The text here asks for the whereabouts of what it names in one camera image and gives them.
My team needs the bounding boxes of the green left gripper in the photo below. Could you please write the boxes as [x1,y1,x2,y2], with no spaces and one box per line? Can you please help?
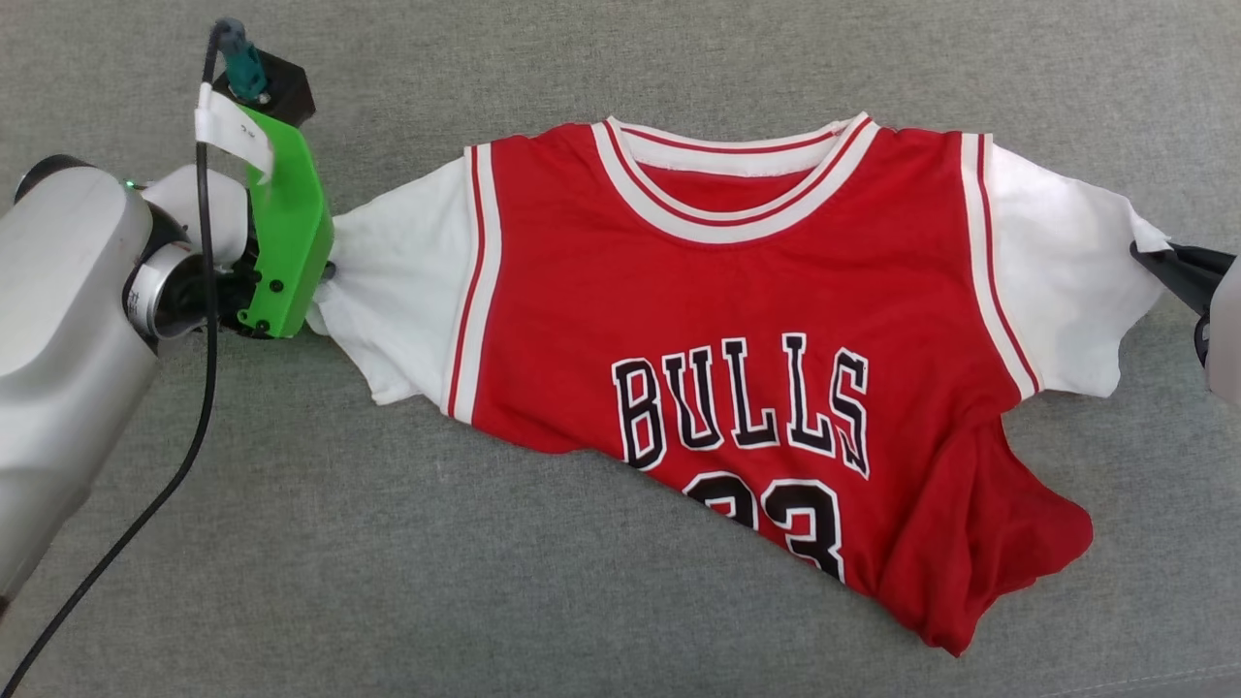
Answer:
[221,105,336,340]

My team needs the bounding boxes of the white cable label tag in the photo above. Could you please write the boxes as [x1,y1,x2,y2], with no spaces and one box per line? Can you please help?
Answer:
[194,85,276,185]

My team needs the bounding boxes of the red white Bulls jersey shirt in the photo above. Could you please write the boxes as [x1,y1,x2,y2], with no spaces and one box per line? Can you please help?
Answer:
[308,111,1174,658]

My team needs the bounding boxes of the teal cable connector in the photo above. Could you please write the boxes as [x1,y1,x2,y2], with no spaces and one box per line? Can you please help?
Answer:
[215,19,270,106]

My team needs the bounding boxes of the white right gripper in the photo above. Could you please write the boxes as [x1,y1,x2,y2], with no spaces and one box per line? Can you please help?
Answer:
[1130,241,1241,408]

